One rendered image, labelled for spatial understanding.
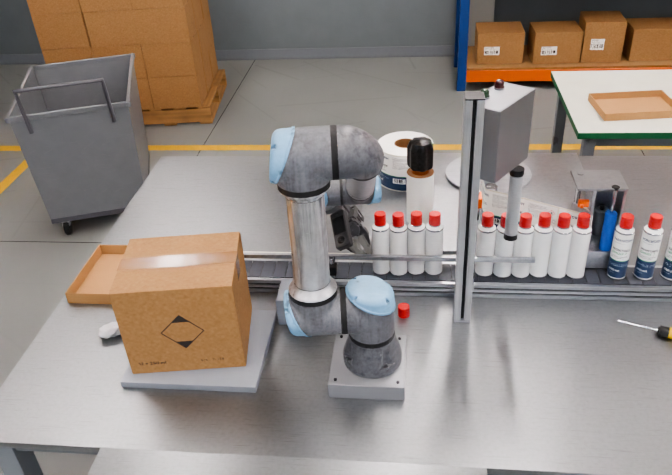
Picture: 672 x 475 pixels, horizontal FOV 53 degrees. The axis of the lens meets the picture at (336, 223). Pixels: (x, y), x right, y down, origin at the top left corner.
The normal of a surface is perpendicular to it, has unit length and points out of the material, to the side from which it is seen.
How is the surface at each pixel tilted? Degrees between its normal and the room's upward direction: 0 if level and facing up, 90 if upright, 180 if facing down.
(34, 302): 0
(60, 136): 94
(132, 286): 0
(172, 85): 90
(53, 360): 0
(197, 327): 90
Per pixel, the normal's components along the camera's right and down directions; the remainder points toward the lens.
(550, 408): -0.06, -0.84
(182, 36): 0.01, 0.54
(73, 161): 0.22, 0.57
